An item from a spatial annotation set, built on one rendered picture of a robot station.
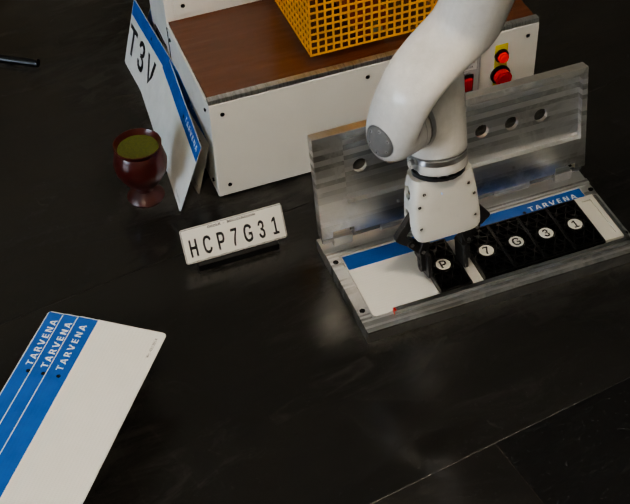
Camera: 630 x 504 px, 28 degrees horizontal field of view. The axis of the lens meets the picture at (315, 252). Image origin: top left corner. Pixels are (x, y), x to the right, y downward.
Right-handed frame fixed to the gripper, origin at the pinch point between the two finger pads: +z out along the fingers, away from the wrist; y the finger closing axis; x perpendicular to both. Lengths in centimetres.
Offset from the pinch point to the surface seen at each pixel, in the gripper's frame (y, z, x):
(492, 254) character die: 7.5, 1.6, -0.5
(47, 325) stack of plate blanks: -57, -5, 4
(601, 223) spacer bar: 25.6, 1.8, -0.5
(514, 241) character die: 11.7, 1.3, 0.7
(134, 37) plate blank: -28, -16, 67
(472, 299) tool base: 1.4, 3.9, -6.3
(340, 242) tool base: -11.9, -0.1, 11.1
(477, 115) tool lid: 11.3, -15.2, 11.0
